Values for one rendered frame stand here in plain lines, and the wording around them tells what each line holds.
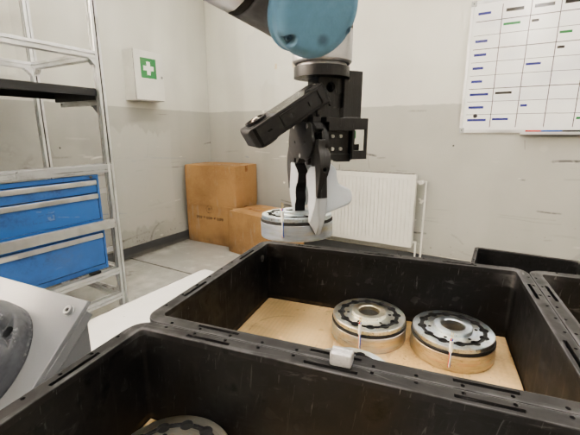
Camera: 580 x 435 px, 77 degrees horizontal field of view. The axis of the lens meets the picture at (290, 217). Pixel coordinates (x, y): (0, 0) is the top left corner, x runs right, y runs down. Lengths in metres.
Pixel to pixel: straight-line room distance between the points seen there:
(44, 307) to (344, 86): 0.48
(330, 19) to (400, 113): 2.93
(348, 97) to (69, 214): 1.97
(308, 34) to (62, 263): 2.13
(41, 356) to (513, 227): 3.05
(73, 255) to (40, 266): 0.17
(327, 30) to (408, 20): 3.02
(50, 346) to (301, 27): 0.44
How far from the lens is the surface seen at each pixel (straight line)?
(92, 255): 2.42
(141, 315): 0.95
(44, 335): 0.55
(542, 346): 0.47
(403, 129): 3.24
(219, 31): 4.24
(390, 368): 0.33
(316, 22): 0.32
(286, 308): 0.63
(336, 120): 0.47
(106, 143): 2.38
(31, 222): 2.23
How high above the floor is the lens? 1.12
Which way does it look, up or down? 13 degrees down
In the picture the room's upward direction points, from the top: straight up
